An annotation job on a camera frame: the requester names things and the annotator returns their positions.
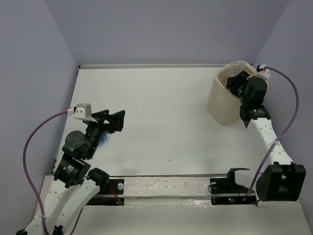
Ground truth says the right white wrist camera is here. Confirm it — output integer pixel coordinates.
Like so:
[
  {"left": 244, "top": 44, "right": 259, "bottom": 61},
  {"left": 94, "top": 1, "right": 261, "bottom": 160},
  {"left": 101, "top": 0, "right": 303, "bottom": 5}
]
[{"left": 247, "top": 64, "right": 270, "bottom": 81}]

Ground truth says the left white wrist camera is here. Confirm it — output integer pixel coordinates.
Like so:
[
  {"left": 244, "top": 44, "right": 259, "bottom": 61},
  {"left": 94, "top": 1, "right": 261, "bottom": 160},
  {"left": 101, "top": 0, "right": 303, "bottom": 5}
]
[{"left": 66, "top": 103, "right": 95, "bottom": 121}]

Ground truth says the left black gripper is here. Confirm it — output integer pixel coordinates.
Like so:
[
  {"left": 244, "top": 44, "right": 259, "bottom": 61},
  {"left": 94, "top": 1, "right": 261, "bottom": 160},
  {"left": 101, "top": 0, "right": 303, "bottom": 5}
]
[{"left": 86, "top": 109, "right": 126, "bottom": 158}]

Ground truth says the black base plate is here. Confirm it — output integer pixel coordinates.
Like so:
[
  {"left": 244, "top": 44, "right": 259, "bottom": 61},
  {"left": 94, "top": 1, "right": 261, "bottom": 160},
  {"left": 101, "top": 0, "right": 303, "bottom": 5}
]
[
  {"left": 208, "top": 178, "right": 257, "bottom": 206},
  {"left": 87, "top": 178, "right": 125, "bottom": 206}
]

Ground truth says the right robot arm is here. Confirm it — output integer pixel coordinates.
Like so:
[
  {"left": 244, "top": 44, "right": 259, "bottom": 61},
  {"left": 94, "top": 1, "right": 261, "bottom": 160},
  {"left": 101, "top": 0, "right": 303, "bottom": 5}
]
[{"left": 226, "top": 66, "right": 306, "bottom": 202}]

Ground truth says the purple cable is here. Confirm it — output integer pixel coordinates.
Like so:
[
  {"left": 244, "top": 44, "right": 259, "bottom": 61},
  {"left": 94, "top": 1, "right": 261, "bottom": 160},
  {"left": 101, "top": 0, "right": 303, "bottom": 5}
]
[
  {"left": 246, "top": 65, "right": 300, "bottom": 204},
  {"left": 23, "top": 109, "right": 74, "bottom": 233}
]

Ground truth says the beige plastic bin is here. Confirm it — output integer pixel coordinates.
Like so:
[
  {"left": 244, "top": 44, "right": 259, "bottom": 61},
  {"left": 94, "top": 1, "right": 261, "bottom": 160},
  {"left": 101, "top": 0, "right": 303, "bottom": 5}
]
[{"left": 206, "top": 60, "right": 260, "bottom": 126}]

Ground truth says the clear bottle large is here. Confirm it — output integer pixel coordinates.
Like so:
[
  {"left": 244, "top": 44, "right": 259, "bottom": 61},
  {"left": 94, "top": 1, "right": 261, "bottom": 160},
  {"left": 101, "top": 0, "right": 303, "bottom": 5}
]
[{"left": 228, "top": 60, "right": 246, "bottom": 77}]

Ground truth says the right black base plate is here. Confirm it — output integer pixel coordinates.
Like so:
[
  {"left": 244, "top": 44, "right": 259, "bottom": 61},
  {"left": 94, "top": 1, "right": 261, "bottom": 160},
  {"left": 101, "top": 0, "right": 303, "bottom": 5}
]
[{"left": 208, "top": 178, "right": 257, "bottom": 206}]

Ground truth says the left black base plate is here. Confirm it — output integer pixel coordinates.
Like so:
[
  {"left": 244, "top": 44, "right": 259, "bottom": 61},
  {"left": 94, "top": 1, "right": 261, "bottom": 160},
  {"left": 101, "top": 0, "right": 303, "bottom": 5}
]
[{"left": 87, "top": 178, "right": 125, "bottom": 206}]

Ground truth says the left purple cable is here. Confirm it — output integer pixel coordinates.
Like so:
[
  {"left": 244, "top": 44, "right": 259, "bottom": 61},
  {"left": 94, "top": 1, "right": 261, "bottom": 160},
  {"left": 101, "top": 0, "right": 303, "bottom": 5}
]
[{"left": 23, "top": 109, "right": 74, "bottom": 233}]

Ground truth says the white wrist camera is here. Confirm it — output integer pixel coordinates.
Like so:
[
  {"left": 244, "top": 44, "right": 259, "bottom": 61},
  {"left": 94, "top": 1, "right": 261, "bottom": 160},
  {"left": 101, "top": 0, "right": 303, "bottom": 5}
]
[
  {"left": 247, "top": 64, "right": 270, "bottom": 81},
  {"left": 66, "top": 103, "right": 95, "bottom": 121}
]

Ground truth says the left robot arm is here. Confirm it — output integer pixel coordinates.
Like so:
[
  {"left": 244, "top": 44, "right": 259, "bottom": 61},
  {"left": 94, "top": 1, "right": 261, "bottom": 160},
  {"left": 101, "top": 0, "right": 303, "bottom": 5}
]
[{"left": 17, "top": 104, "right": 126, "bottom": 235}]

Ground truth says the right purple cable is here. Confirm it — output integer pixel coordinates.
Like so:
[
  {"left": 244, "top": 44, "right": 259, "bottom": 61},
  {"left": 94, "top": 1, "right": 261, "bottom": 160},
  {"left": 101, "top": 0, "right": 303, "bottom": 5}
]
[{"left": 246, "top": 65, "right": 300, "bottom": 204}]

